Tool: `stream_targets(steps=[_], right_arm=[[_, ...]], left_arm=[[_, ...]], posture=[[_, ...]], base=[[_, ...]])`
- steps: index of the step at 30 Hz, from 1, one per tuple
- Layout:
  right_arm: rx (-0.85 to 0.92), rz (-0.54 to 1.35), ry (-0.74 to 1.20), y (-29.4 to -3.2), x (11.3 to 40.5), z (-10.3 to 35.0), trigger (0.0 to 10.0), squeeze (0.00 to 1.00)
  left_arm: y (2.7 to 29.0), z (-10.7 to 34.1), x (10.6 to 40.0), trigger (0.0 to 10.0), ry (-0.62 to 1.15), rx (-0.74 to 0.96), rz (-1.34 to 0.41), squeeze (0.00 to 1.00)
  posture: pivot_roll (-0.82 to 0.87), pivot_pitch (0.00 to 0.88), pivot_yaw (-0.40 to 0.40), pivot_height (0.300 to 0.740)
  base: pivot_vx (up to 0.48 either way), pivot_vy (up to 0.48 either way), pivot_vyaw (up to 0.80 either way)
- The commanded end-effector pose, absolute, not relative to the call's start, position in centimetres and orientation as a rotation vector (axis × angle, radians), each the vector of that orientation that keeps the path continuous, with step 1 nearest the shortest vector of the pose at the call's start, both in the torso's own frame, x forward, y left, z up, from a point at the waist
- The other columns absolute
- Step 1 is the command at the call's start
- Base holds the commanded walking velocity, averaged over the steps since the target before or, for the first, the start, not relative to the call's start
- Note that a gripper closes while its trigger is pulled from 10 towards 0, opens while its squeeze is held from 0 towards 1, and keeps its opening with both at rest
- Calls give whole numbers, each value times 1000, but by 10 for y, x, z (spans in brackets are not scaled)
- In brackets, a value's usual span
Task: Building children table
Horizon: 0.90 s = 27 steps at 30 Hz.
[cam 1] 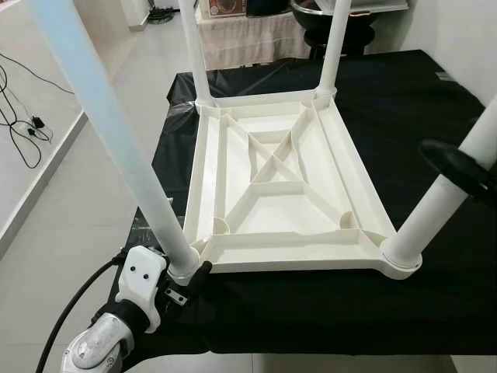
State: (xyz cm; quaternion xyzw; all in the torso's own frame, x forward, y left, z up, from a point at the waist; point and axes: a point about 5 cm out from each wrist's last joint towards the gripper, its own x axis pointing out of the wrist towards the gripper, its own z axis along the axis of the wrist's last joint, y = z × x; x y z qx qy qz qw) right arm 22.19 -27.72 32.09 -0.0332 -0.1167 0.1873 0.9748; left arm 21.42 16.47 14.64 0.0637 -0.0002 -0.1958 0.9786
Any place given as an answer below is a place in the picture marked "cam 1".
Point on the beige cloth covered stand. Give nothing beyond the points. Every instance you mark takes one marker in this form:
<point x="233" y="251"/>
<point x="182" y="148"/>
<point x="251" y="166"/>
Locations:
<point x="248" y="43"/>

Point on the white plastic table leg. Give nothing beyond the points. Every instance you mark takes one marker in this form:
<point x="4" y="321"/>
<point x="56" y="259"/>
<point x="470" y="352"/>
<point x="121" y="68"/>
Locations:
<point x="435" y="206"/>
<point x="335" y="47"/>
<point x="109" y="132"/>
<point x="194" y="47"/>

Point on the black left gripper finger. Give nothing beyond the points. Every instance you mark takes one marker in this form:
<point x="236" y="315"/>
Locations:
<point x="200" y="275"/>

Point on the black tablecloth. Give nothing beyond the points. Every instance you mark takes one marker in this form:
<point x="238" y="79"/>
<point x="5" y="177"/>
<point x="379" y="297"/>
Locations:
<point x="388" y="311"/>

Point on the orange lid storage box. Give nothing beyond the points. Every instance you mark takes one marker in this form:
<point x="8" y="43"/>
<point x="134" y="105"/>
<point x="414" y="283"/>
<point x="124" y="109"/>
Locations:
<point x="225" y="8"/>

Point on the black wok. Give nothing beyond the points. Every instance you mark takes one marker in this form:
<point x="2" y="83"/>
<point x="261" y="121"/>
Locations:
<point x="342" y="27"/>

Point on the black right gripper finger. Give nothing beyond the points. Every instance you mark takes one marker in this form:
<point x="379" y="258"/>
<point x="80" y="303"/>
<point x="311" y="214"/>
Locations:
<point x="454" y="165"/>

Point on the black bag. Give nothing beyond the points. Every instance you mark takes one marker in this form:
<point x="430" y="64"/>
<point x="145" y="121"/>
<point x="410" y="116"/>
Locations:
<point x="268" y="6"/>

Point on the clear crumpled plastic sheet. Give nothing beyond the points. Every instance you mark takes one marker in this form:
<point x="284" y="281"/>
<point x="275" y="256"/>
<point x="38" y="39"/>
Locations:
<point x="182" y="111"/>
<point x="144" y="228"/>

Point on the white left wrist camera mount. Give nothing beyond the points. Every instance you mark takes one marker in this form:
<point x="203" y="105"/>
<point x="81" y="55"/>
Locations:
<point x="140" y="276"/>

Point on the white plastic table top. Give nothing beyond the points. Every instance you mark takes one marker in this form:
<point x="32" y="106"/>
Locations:
<point x="287" y="233"/>

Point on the clear plastic storage box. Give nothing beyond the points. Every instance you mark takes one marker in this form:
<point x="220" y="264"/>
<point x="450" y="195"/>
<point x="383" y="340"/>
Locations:
<point x="373" y="5"/>

